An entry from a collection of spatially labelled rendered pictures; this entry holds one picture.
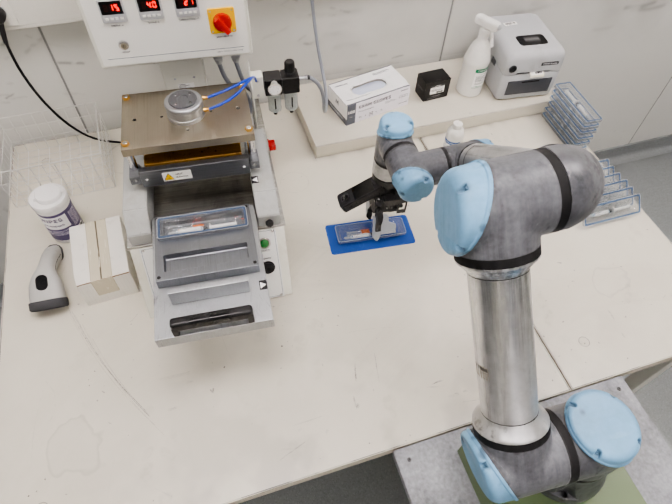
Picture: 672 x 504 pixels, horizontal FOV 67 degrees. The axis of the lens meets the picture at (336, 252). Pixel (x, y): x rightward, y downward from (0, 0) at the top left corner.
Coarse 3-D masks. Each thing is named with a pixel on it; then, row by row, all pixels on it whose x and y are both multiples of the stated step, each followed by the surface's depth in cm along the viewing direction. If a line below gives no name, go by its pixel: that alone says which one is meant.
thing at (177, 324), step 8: (208, 312) 93; (216, 312) 93; (224, 312) 93; (232, 312) 93; (240, 312) 93; (248, 312) 93; (176, 320) 92; (184, 320) 92; (192, 320) 92; (200, 320) 92; (208, 320) 92; (216, 320) 93; (224, 320) 93; (232, 320) 94; (248, 320) 96; (176, 328) 92; (184, 328) 93; (192, 328) 93
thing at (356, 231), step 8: (352, 224) 137; (360, 224) 137; (368, 224) 137; (400, 224) 137; (344, 232) 135; (352, 232) 135; (360, 232) 135; (368, 232) 135; (392, 232) 136; (400, 232) 136; (344, 240) 134
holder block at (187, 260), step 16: (176, 240) 104; (192, 240) 104; (208, 240) 104; (224, 240) 105; (240, 240) 105; (160, 256) 102; (176, 256) 103; (192, 256) 104; (208, 256) 104; (224, 256) 104; (240, 256) 104; (256, 256) 102; (160, 272) 100; (176, 272) 100; (192, 272) 100; (208, 272) 100; (224, 272) 101; (240, 272) 102
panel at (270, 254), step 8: (264, 232) 116; (272, 232) 116; (272, 240) 117; (144, 248) 111; (152, 248) 112; (264, 248) 117; (272, 248) 118; (144, 256) 112; (152, 256) 113; (264, 256) 119; (272, 256) 119; (144, 264) 113; (152, 264) 114; (280, 264) 121; (152, 272) 115; (272, 272) 121; (280, 272) 122; (152, 280) 116; (272, 280) 122; (280, 280) 123; (152, 288) 116; (272, 288) 123; (280, 288) 124; (272, 296) 124
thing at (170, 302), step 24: (168, 288) 100; (192, 288) 96; (216, 288) 97; (240, 288) 99; (168, 312) 97; (192, 312) 97; (264, 312) 98; (168, 336) 94; (192, 336) 96; (216, 336) 98
